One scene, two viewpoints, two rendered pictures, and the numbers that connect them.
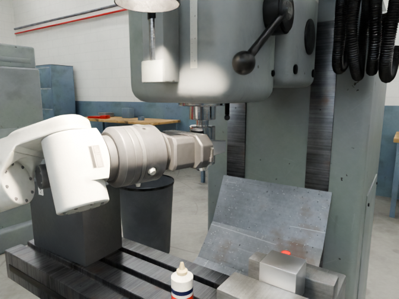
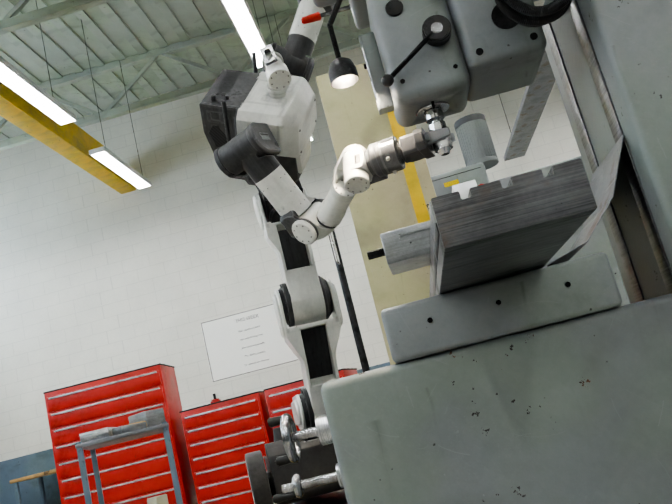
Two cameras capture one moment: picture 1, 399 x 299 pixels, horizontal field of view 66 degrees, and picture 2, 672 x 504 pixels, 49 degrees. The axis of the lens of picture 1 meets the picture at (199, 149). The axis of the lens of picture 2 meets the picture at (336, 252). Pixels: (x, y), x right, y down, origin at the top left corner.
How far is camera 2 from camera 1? 1.65 m
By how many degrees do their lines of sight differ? 64
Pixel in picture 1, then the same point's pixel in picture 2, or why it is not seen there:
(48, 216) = not seen: hidden behind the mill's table
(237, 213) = not seen: hidden behind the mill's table
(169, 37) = (378, 85)
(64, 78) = not seen: outside the picture
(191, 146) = (411, 137)
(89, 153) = (354, 158)
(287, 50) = (465, 44)
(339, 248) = (651, 193)
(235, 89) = (404, 93)
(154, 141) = (386, 142)
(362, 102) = (597, 28)
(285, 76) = (470, 61)
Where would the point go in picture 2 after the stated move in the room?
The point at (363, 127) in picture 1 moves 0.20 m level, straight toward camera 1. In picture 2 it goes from (607, 52) to (518, 73)
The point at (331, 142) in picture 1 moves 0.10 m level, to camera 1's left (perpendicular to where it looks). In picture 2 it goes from (603, 82) to (571, 103)
